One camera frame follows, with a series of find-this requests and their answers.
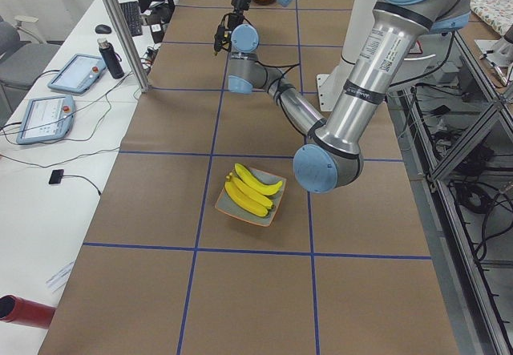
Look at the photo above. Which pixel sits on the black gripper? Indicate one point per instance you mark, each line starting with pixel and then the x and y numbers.
pixel 240 1
pixel 220 39

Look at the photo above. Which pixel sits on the yellow plastic banana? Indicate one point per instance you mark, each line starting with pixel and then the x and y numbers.
pixel 243 201
pixel 252 194

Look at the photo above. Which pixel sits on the grey square plate orange rim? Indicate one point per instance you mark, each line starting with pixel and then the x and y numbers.
pixel 225 205

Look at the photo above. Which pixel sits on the black keyboard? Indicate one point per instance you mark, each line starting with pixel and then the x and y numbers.
pixel 131 15

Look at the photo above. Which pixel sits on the black water bottle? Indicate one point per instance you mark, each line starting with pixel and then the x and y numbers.
pixel 110 58

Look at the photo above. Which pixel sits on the black computer mouse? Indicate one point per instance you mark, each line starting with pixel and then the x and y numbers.
pixel 103 29

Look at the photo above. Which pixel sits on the far blue teach pendant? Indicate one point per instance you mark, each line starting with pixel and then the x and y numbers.
pixel 78 75

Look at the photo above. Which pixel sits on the blue teach pendant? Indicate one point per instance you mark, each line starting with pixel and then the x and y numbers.
pixel 78 75
pixel 46 119

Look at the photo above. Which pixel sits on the near blue teach pendant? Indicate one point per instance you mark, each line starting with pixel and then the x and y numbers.
pixel 46 119

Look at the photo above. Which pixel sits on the red cylinder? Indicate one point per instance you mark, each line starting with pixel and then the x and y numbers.
pixel 19 311

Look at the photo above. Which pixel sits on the aluminium frame post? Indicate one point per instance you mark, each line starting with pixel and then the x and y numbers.
pixel 132 56

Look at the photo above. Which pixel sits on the white camera stand pillar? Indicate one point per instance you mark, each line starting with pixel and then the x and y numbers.
pixel 361 21

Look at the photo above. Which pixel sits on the small black box on cable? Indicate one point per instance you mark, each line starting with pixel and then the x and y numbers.
pixel 56 176

